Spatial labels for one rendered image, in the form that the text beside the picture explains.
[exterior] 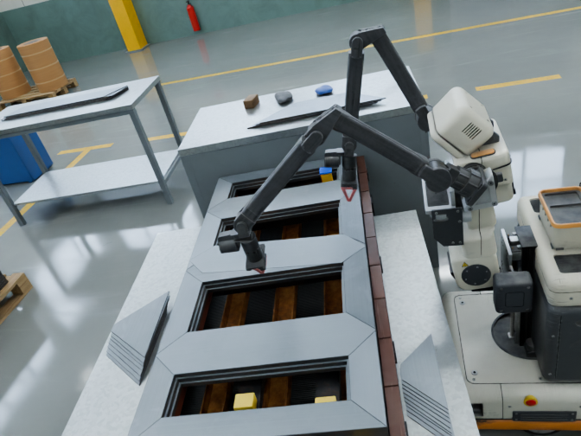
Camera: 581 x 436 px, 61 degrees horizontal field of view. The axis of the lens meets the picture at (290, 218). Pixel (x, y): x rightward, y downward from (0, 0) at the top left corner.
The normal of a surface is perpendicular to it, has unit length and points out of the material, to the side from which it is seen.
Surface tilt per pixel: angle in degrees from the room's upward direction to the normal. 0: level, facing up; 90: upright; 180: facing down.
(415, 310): 0
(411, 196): 90
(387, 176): 90
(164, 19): 90
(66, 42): 90
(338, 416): 0
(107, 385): 0
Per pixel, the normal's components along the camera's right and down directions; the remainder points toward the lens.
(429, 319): -0.22, -0.81
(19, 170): -0.17, 0.57
